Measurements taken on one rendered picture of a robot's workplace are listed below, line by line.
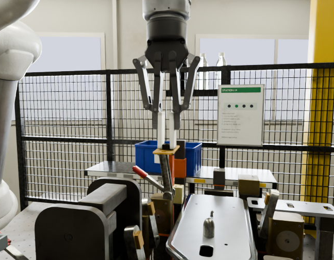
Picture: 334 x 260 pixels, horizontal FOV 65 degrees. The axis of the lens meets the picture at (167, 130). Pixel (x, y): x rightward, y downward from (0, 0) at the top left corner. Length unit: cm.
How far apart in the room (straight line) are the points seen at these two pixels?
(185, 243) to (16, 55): 71
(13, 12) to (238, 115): 104
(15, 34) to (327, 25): 129
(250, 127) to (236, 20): 209
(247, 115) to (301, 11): 240
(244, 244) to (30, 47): 83
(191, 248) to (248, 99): 85
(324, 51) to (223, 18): 194
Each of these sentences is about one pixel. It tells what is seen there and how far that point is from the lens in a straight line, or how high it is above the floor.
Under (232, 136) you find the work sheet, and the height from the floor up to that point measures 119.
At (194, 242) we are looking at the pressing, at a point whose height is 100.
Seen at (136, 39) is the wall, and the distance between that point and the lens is 312.
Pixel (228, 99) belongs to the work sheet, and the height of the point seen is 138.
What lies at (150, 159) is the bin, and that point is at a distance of 126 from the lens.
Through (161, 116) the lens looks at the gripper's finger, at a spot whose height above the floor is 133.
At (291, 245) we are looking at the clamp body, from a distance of 84.
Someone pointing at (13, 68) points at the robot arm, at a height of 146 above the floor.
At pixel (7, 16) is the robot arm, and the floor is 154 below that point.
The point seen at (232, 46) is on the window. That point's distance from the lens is 320.
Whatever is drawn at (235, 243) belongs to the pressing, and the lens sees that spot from 75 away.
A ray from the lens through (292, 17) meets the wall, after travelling 355.
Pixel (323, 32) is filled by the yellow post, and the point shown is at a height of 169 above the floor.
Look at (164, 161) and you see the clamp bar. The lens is 84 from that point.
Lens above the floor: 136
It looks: 6 degrees down
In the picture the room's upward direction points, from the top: straight up
